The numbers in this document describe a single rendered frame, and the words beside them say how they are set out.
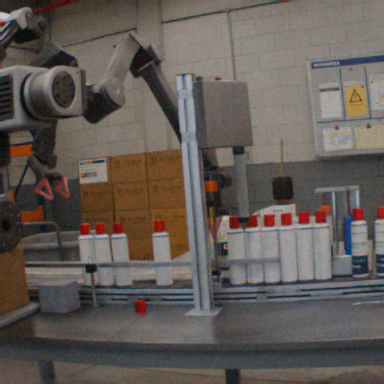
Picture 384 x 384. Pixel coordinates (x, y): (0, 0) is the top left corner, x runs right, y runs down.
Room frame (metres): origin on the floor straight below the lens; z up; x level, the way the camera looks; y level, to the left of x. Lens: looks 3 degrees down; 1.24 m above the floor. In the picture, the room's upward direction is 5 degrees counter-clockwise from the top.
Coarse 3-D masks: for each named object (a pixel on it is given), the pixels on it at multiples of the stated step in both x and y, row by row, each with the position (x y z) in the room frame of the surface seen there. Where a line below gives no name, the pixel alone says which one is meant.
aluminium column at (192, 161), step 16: (176, 80) 1.71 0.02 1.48; (192, 80) 1.71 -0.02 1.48; (192, 112) 1.70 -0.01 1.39; (192, 128) 1.70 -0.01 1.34; (192, 144) 1.70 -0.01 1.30; (192, 160) 1.71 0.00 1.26; (192, 176) 1.71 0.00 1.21; (192, 192) 1.72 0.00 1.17; (192, 208) 1.71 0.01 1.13; (192, 224) 1.71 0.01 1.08; (192, 240) 1.71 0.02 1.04; (208, 240) 1.73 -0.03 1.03; (192, 256) 1.71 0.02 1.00; (208, 256) 1.73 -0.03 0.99; (192, 272) 1.71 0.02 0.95; (208, 272) 1.71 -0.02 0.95; (208, 288) 1.70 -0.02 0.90; (208, 304) 1.70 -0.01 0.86
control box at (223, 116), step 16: (208, 80) 1.69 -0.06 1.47; (224, 80) 1.73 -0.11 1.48; (208, 96) 1.68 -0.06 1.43; (224, 96) 1.72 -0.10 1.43; (240, 96) 1.76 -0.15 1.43; (208, 112) 1.68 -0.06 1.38; (224, 112) 1.72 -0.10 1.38; (240, 112) 1.75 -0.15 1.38; (208, 128) 1.68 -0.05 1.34; (224, 128) 1.71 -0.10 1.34; (240, 128) 1.75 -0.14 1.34; (208, 144) 1.68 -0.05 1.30; (224, 144) 1.71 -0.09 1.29; (240, 144) 1.75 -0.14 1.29
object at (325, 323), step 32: (32, 320) 1.72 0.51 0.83; (64, 320) 1.71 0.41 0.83; (96, 320) 1.69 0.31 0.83; (128, 320) 1.68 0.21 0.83; (160, 320) 1.66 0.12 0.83; (192, 320) 1.63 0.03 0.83; (224, 320) 1.60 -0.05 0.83; (256, 320) 1.57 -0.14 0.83; (288, 320) 1.53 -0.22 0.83; (320, 320) 1.49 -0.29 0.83; (352, 320) 1.45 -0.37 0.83
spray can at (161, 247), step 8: (160, 224) 1.90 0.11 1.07; (160, 232) 1.90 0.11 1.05; (152, 240) 1.91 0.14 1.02; (160, 240) 1.89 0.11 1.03; (168, 240) 1.91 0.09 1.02; (160, 248) 1.89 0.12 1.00; (168, 248) 1.90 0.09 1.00; (160, 256) 1.89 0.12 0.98; (168, 256) 1.90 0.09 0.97; (160, 272) 1.89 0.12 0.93; (168, 272) 1.90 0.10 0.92; (160, 280) 1.89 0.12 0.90; (168, 280) 1.90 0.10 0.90
